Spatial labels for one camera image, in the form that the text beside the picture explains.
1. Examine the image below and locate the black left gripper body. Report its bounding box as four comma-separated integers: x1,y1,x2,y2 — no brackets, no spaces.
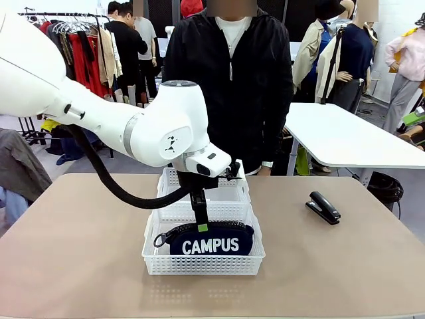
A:
175,169,220,197

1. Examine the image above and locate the navy CAMPUS pencil case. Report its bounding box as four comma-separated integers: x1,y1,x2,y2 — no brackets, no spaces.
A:
152,223,256,256

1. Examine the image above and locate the black stapler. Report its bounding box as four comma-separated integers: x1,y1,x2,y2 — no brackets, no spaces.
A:
304,191,342,226

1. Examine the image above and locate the person's left forearm black sleeve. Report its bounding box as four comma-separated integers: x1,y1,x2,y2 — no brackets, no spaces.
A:
265,92,295,163

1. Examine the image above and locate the small white perforated plastic basket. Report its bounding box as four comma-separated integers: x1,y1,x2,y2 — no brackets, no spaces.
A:
155,167,252,213

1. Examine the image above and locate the large white perforated plastic basket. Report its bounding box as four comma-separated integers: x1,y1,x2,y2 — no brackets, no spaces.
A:
141,201,266,276

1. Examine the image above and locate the white rounded table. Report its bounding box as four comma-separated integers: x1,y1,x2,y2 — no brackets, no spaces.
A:
284,102,425,176

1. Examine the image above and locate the mannequin in navy shirt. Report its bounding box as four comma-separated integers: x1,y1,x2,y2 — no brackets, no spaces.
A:
327,0,379,114

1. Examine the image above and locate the person in black jacket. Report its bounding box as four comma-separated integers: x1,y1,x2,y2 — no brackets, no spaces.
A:
162,6,295,176

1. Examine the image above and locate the green bag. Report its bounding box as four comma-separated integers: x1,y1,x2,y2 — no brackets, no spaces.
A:
296,146,311,176

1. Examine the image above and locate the mannequin in beige coat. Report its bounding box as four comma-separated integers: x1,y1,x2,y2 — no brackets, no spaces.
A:
292,0,346,104

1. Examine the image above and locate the blue denim garment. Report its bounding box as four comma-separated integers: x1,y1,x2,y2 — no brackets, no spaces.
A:
55,136,84,166

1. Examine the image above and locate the background person grey shirt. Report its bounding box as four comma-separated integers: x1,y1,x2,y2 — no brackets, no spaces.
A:
132,0,159,100

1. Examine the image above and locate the beige hanging garment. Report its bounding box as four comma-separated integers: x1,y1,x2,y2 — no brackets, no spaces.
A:
97,26,124,89

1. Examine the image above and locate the background person black shirt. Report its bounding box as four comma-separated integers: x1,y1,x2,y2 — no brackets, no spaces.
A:
104,1,149,100

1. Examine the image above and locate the yellow cloth item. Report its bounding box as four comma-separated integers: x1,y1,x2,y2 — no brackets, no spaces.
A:
41,118,63,133

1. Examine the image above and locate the long red dress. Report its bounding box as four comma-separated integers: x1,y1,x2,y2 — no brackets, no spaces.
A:
69,31,112,99

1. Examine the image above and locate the black hanging scarf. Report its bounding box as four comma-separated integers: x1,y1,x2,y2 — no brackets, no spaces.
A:
76,31,96,84

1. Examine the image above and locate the red hat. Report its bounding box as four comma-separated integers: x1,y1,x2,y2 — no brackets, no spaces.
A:
181,0,206,19

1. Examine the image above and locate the grey draped cloth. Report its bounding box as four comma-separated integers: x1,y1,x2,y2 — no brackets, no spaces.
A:
0,128,53,203

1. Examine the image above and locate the light blue draped cloth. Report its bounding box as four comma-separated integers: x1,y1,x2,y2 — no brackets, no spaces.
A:
0,185,29,237

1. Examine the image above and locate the grey hanging jacket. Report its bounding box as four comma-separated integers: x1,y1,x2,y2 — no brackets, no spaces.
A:
46,22,77,80

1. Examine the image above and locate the black metal clothes rack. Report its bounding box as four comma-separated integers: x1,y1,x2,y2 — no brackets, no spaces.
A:
18,12,116,159

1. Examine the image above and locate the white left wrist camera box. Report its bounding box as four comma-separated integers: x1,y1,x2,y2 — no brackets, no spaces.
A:
225,159,246,182

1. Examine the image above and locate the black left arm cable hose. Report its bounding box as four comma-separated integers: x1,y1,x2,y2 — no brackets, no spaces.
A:
64,124,200,210

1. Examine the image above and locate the black coiled cable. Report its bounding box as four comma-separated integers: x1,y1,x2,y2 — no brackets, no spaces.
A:
367,171,404,203

